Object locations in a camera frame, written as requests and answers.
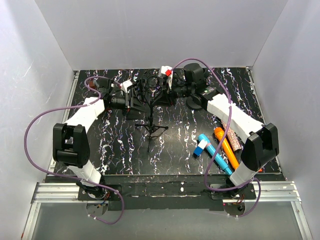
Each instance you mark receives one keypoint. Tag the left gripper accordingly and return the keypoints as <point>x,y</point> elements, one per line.
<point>134,107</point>

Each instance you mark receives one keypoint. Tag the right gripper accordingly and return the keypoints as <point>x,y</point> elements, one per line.
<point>169,98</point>

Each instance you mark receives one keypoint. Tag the shock mount tripod stand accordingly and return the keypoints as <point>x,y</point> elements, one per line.
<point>151,91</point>

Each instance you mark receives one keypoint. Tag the round base stand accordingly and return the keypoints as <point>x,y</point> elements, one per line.
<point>196,103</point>

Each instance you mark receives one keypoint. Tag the glitter silver microphone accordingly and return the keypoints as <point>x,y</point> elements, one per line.
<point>233,140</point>

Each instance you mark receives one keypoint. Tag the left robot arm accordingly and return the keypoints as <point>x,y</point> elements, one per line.
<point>70,142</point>

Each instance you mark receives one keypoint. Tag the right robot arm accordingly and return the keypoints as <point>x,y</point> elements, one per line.
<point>261,142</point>

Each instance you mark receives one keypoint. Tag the brown red box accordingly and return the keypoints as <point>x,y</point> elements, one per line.
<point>93,84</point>

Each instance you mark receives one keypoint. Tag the blue white block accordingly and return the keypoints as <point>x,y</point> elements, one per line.
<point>200,148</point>

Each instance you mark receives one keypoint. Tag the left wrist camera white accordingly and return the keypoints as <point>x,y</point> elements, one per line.
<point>126,86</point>

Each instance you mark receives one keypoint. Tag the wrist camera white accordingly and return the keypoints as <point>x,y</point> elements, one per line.
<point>126,86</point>
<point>166,73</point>

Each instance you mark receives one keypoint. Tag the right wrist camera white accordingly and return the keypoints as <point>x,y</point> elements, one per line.
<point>166,73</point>

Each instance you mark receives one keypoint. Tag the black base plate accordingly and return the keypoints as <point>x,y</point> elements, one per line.
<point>181,191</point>

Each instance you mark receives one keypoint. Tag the aluminium frame rail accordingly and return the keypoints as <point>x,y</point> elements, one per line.
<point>271,191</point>

